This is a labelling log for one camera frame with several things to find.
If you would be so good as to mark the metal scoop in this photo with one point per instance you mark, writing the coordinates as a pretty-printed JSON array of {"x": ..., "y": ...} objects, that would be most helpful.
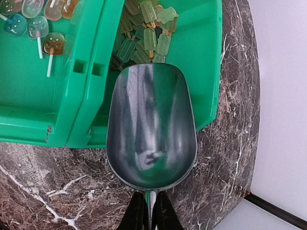
[{"x": 151, "y": 142}]

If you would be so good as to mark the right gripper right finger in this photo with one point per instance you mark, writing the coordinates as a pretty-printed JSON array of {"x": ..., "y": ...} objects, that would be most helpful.
[{"x": 164, "y": 215}]

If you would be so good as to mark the right black frame post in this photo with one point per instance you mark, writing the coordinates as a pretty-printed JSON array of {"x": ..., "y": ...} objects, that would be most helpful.
[{"x": 276, "y": 211}]

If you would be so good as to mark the green bin mixed candies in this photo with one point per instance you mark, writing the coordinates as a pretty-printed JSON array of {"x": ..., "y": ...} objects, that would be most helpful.
[{"x": 40, "y": 97}]

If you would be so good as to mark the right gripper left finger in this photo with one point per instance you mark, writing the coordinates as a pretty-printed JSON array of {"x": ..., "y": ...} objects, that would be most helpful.
[{"x": 133, "y": 218}]

